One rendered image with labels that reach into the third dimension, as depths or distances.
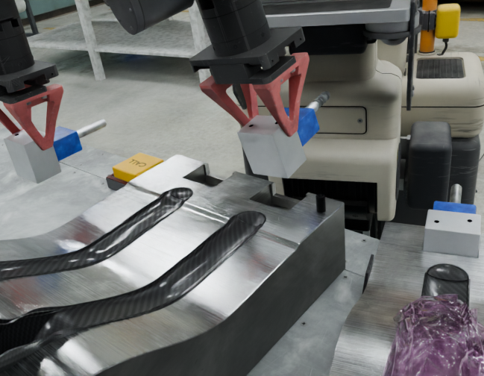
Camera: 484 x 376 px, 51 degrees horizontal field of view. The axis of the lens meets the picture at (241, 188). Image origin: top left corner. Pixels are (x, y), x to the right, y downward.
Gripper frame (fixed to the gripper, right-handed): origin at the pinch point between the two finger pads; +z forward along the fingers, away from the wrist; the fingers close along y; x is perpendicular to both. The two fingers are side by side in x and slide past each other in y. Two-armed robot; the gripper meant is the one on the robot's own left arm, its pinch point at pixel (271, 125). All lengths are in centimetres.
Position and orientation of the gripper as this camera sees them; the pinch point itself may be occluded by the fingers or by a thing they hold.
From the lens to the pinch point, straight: 54.3
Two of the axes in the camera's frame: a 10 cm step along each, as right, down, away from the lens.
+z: 3.2, 8.0, 5.0
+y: 7.2, 1.3, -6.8
